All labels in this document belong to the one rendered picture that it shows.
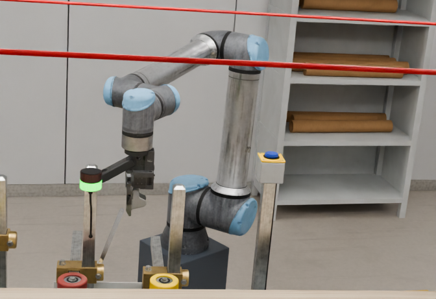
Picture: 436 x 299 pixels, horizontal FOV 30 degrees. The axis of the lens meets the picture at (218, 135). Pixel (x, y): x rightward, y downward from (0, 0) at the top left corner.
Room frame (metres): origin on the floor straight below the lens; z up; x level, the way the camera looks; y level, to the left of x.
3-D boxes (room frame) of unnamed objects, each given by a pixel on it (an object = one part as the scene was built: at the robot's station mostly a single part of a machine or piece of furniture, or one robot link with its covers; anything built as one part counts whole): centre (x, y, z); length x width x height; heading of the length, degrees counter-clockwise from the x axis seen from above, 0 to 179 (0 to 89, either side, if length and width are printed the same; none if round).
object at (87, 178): (2.09, 0.34, 1.17); 0.06 x 0.06 x 0.02
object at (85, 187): (2.09, 0.34, 1.14); 0.06 x 0.06 x 0.02
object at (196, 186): (2.89, 0.09, 0.79); 0.17 x 0.15 x 0.18; 63
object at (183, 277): (2.17, 0.12, 0.83); 0.14 x 0.06 x 0.05; 99
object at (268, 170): (2.21, -0.16, 1.18); 0.07 x 0.07 x 0.08; 9
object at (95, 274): (2.13, 0.37, 0.85); 0.14 x 0.06 x 0.05; 99
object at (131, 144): (2.23, 0.23, 1.23); 0.10 x 0.09 x 0.05; 9
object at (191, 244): (2.89, 0.10, 0.65); 0.19 x 0.19 x 0.10
